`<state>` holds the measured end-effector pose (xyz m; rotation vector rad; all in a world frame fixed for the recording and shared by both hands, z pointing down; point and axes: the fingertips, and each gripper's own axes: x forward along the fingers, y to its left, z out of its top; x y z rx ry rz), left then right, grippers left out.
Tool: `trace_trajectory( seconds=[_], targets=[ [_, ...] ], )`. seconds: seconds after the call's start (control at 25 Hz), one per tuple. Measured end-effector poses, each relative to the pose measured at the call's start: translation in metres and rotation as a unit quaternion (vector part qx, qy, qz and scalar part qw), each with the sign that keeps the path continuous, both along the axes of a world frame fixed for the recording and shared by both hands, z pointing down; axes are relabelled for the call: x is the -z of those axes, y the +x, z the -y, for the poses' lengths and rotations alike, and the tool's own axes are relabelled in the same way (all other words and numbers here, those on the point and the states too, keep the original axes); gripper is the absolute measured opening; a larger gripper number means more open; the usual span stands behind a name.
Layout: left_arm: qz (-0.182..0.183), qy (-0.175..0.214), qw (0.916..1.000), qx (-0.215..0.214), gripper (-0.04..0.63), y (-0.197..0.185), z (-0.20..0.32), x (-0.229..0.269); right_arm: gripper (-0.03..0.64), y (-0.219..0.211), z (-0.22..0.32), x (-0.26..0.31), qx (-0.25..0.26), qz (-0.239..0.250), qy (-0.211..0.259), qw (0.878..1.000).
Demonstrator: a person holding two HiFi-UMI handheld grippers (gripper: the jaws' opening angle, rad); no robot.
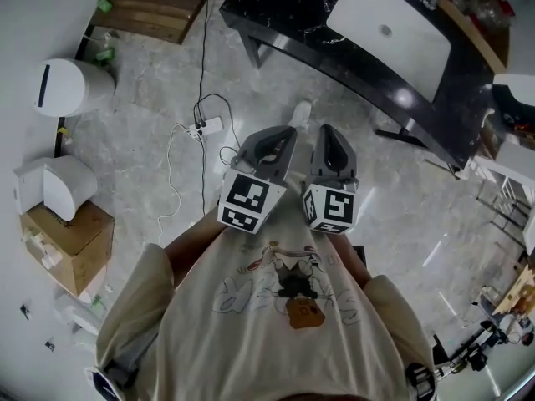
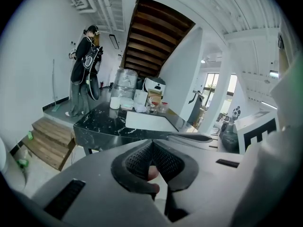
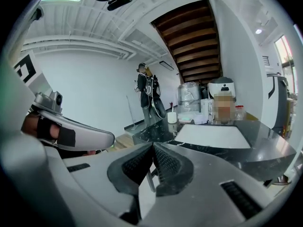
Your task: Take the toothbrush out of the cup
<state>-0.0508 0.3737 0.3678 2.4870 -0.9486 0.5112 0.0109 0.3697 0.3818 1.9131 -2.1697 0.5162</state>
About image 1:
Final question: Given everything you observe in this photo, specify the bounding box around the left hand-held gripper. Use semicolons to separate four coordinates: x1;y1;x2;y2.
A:
216;124;299;236

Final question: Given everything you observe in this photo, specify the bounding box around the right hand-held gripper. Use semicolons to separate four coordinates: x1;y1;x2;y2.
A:
301;124;361;236

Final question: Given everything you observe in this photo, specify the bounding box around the person's left forearm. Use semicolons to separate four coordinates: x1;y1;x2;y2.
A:
164;211;227;288

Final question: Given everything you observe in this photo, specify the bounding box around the person's right forearm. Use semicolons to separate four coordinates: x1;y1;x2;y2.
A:
329;232;374;291

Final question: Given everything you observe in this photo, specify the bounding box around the person's white shoe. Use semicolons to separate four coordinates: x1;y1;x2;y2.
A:
287;99;313;131

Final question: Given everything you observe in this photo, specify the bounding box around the white power strip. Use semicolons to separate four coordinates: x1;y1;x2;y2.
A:
187;116;223;138

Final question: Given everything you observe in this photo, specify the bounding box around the black marble table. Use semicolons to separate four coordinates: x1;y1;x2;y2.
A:
218;0;509;170

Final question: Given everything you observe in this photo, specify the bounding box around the white metal rack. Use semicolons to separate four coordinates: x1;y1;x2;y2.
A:
471;139;535;255

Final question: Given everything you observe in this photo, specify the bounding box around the wooden pallet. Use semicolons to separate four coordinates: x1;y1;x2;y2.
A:
89;0;219;46

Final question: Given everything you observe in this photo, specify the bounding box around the white and black appliance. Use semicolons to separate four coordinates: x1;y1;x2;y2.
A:
489;72;535;135

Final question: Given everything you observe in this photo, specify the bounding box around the wooden shelf with clutter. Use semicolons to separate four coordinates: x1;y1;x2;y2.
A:
436;0;514;75

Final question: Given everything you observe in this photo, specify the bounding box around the person's cream printed shirt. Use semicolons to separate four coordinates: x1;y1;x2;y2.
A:
94;169;436;401

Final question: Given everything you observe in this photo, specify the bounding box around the white cylindrical bin black slot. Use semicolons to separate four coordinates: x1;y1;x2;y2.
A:
33;58;117;119

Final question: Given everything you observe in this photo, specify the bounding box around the white appliance on box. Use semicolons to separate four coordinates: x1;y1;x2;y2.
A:
12;154;99;221

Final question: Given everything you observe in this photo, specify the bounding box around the brown cardboard box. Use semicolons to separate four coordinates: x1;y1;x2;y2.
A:
19;201;116;298

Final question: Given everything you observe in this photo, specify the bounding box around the light wooden board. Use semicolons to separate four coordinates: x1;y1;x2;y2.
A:
492;264;535;316

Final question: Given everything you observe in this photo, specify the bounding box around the black tripod equipment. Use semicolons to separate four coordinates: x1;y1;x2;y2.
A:
429;318;535;378

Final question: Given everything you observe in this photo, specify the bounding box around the white plastic fitting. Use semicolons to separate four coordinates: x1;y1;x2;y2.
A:
23;228;64;272

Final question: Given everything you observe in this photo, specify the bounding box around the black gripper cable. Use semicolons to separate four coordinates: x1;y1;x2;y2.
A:
218;145;244;173

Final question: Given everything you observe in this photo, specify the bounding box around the looped black cable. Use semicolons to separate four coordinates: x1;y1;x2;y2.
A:
192;93;232;217

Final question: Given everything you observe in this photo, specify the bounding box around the white cable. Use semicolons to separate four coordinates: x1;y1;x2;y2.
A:
156;122;194;249

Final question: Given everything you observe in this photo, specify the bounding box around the long black cable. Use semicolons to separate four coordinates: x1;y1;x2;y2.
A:
195;0;211;121

